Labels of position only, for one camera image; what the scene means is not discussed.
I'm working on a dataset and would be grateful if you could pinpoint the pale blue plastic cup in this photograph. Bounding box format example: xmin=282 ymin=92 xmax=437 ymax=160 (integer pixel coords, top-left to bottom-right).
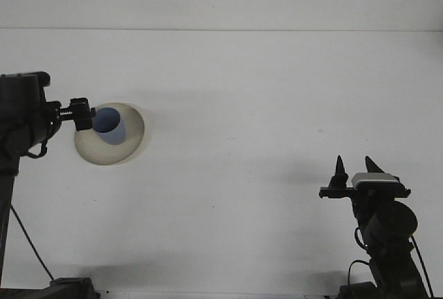
xmin=92 ymin=107 xmax=127 ymax=147

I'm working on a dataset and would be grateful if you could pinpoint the pale cream round plate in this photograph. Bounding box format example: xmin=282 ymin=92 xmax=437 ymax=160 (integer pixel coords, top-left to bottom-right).
xmin=74 ymin=102 xmax=146 ymax=167

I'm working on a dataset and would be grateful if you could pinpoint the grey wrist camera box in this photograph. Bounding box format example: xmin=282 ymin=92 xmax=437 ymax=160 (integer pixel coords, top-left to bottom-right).
xmin=351 ymin=172 xmax=406 ymax=190
xmin=0 ymin=71 xmax=51 ymax=88

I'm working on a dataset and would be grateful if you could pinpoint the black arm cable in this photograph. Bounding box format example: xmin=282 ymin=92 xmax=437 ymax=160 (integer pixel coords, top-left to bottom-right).
xmin=347 ymin=228 xmax=434 ymax=297
xmin=10 ymin=138 xmax=55 ymax=281

